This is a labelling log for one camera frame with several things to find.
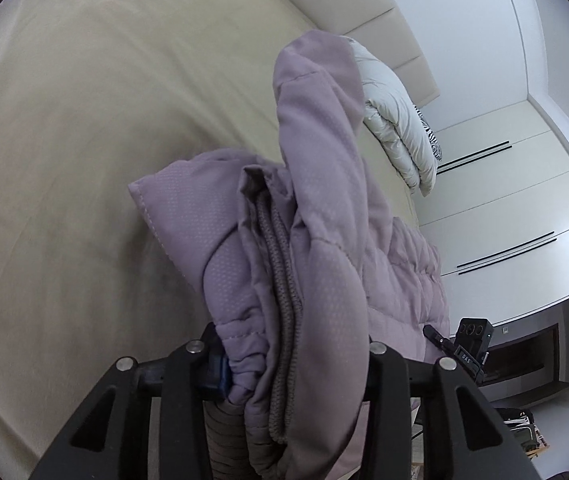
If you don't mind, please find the bed with cream sheet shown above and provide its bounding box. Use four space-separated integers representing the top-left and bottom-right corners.
0 0 421 480

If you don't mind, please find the cream padded headboard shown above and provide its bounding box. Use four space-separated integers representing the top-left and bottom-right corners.
249 0 440 109

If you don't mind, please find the white wardrobe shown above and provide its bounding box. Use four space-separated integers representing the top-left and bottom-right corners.
417 99 569 328

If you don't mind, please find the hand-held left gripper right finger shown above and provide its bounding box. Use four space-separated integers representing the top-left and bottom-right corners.
361 341 540 480

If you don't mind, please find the lilac puffer jacket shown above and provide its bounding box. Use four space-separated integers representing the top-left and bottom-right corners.
128 30 452 480

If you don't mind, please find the black white striped object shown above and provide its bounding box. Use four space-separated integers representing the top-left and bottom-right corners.
501 407 548 459

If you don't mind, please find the zebra striped pillow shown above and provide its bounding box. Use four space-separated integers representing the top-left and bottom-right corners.
411 105 444 163

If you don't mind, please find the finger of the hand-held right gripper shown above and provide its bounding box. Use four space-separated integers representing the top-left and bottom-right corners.
423 326 458 349

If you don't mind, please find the dark low cabinet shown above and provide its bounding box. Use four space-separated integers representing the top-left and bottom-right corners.
479 322 569 403

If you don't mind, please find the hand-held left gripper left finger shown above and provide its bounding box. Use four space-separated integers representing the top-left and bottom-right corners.
29 322 230 480

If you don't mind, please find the black wardrobe handle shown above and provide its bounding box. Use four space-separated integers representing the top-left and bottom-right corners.
436 141 513 174
456 231 556 274

